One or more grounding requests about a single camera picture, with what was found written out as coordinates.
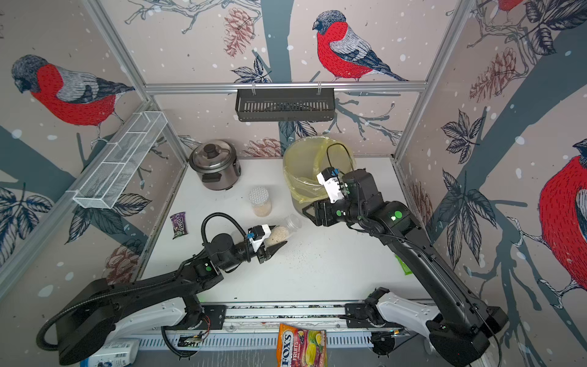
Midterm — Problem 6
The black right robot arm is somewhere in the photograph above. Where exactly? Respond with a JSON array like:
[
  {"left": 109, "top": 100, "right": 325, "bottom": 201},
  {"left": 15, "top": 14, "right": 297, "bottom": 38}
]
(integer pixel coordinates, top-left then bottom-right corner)
[{"left": 302, "top": 167, "right": 508, "bottom": 366}]

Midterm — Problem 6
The green snack packet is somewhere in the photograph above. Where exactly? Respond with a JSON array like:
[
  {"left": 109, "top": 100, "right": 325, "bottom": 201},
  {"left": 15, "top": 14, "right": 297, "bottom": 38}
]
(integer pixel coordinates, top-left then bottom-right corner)
[{"left": 395, "top": 255, "right": 413, "bottom": 275}]

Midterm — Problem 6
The white wire mesh shelf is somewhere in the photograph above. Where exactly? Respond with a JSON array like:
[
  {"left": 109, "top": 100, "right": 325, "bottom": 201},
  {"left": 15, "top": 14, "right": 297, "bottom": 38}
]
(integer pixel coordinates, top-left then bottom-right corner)
[{"left": 73, "top": 111, "right": 168, "bottom": 209}]

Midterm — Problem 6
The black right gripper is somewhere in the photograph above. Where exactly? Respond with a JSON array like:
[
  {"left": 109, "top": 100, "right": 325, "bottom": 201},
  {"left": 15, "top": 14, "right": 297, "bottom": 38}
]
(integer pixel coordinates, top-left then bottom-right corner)
[{"left": 302, "top": 195, "right": 368, "bottom": 226}]

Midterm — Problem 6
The clear jar with rice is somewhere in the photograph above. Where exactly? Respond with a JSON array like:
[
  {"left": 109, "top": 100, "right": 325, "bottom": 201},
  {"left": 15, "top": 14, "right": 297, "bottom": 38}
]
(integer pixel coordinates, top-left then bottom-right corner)
[{"left": 264, "top": 214, "right": 303, "bottom": 247}]

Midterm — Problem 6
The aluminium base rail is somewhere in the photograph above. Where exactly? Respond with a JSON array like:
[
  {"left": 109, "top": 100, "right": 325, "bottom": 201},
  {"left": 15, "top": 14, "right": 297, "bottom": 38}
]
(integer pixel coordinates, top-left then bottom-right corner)
[{"left": 132, "top": 300, "right": 432, "bottom": 352}]

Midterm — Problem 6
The purple M&M's candy packet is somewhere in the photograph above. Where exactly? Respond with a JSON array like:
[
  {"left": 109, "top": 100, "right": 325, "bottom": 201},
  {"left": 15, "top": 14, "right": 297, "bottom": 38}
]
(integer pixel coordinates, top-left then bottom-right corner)
[{"left": 170, "top": 212, "right": 189, "bottom": 239}]

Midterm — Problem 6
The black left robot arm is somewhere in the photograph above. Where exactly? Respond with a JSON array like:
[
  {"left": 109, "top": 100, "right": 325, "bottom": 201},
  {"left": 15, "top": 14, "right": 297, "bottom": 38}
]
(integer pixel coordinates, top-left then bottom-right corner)
[{"left": 35, "top": 212, "right": 285, "bottom": 365}]

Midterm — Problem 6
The clear jar with sealed top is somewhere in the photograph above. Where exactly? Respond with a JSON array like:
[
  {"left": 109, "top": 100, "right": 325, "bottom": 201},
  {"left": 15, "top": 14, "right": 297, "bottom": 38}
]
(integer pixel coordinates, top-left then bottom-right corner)
[{"left": 249, "top": 187, "right": 272, "bottom": 217}]

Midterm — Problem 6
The black hanging wire basket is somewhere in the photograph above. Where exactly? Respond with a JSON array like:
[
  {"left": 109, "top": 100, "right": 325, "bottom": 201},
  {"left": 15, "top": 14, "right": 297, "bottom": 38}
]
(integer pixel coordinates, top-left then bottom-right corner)
[{"left": 235, "top": 88, "right": 336, "bottom": 122}]

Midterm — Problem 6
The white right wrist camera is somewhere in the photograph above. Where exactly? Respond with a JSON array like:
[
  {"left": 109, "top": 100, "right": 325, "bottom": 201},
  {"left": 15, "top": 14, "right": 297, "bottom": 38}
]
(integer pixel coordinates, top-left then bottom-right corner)
[{"left": 316, "top": 167, "right": 345, "bottom": 203}]

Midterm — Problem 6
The mesh bin with yellow bag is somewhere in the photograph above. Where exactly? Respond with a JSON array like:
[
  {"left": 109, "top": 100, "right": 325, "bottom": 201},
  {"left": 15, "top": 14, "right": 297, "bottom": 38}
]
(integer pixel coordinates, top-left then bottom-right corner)
[{"left": 283, "top": 136, "right": 356, "bottom": 214}]

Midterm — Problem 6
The silver rice cooker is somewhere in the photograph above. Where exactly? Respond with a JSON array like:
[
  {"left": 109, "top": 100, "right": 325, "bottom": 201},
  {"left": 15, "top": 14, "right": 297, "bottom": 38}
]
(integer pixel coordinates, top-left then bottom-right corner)
[{"left": 188, "top": 140, "right": 242, "bottom": 191}]

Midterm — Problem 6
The Fox's fruits candy bag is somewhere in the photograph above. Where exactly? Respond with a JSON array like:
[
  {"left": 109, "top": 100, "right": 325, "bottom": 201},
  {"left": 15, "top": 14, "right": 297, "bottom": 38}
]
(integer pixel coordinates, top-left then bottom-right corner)
[{"left": 276, "top": 324, "right": 327, "bottom": 367}]

